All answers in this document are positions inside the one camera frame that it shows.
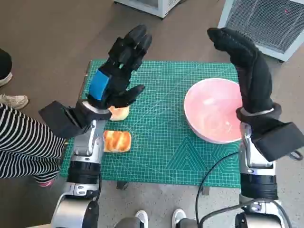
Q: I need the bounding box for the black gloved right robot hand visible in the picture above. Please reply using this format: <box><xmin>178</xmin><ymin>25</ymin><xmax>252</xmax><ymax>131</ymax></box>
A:
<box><xmin>207</xmin><ymin>27</ymin><xmax>274</xmax><ymax>112</ymax></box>

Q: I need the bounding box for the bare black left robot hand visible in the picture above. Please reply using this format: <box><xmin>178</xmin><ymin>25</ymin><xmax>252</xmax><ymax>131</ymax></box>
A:
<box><xmin>85</xmin><ymin>24</ymin><xmax>153</xmax><ymax>110</ymax></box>

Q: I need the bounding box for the round toy bread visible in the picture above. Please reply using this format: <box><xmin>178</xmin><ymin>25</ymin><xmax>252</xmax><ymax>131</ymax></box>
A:
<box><xmin>108</xmin><ymin>105</ymin><xmax>131</xmax><ymax>122</ymax></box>

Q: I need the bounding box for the pink bowl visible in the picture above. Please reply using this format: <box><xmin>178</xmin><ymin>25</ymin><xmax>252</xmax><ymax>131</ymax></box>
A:
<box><xmin>184</xmin><ymin>78</ymin><xmax>244</xmax><ymax>145</ymax></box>

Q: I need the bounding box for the rectangular toy bread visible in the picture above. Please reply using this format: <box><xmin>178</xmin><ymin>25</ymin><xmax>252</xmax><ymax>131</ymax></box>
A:
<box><xmin>104</xmin><ymin>130</ymin><xmax>132</xmax><ymax>152</ymax></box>

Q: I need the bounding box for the white cabinet with mesh panel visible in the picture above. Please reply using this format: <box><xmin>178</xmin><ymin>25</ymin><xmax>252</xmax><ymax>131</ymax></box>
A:
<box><xmin>217</xmin><ymin>0</ymin><xmax>304</xmax><ymax>63</ymax></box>

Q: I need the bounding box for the green cutting mat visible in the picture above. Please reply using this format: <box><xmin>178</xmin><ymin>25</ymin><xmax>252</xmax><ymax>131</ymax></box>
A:
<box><xmin>59</xmin><ymin>60</ymin><xmax>242</xmax><ymax>188</ymax></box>

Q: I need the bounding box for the white cabinet with vents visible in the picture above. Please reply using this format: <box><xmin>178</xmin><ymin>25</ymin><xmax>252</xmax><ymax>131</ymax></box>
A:
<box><xmin>113</xmin><ymin>0</ymin><xmax>185</xmax><ymax>19</ymax></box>

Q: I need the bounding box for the person's beige shoe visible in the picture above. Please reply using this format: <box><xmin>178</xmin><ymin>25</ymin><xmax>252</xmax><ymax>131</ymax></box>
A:
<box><xmin>0</xmin><ymin>94</ymin><xmax>29</xmax><ymax>110</ymax></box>

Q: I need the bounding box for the person's white shoe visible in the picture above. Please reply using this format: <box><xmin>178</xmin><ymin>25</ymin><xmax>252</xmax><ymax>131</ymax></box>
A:
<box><xmin>0</xmin><ymin>72</ymin><xmax>13</xmax><ymax>87</ymax></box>

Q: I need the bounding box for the person's leg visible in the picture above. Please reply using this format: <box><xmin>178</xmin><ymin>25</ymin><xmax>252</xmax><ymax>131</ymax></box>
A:
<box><xmin>0</xmin><ymin>48</ymin><xmax>13</xmax><ymax>80</ymax></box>

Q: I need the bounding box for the person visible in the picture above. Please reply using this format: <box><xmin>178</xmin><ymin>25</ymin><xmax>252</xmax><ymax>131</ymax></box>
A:
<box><xmin>0</xmin><ymin>103</ymin><xmax>66</xmax><ymax>183</ymax></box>

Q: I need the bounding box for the person's pink shoe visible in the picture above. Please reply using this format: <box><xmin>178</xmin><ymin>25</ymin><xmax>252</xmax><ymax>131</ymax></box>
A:
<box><xmin>38</xmin><ymin>179</ymin><xmax>56</xmax><ymax>188</ymax></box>

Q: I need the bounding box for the white sneaker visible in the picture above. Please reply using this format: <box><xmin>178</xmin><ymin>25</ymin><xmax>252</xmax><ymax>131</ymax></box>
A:
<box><xmin>134</xmin><ymin>209</ymin><xmax>149</xmax><ymax>228</ymax></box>
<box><xmin>172</xmin><ymin>209</ymin><xmax>188</xmax><ymax>228</ymax></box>

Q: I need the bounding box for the dark grey leg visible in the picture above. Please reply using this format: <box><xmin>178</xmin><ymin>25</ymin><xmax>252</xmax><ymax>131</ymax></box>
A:
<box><xmin>177</xmin><ymin>218</ymin><xmax>198</xmax><ymax>228</ymax></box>

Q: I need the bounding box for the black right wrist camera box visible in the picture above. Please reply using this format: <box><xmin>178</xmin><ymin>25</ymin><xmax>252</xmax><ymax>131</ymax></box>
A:
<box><xmin>251</xmin><ymin>122</ymin><xmax>304</xmax><ymax>162</ymax></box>

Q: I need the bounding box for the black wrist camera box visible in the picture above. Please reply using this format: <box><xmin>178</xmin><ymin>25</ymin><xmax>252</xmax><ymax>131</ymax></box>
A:
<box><xmin>251</xmin><ymin>122</ymin><xmax>304</xmax><ymax>162</ymax></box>
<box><xmin>38</xmin><ymin>101</ymin><xmax>93</xmax><ymax>138</ymax></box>

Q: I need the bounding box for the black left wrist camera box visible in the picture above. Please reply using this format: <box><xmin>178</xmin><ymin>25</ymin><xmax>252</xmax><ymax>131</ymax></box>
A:
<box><xmin>38</xmin><ymin>101</ymin><xmax>93</xmax><ymax>138</ymax></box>

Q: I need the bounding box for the long black cable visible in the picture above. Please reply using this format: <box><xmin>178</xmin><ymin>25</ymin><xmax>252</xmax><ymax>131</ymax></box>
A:
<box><xmin>195</xmin><ymin>152</ymin><xmax>239</xmax><ymax>228</ymax></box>

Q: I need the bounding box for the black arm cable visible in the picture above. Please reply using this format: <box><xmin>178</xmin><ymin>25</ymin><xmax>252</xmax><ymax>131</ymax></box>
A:
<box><xmin>94</xmin><ymin>173</ymin><xmax>103</xmax><ymax>205</ymax></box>

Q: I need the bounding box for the looped black cable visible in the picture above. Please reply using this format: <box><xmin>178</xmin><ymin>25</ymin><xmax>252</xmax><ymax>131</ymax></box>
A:
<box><xmin>198</xmin><ymin>199</ymin><xmax>289</xmax><ymax>228</ymax></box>

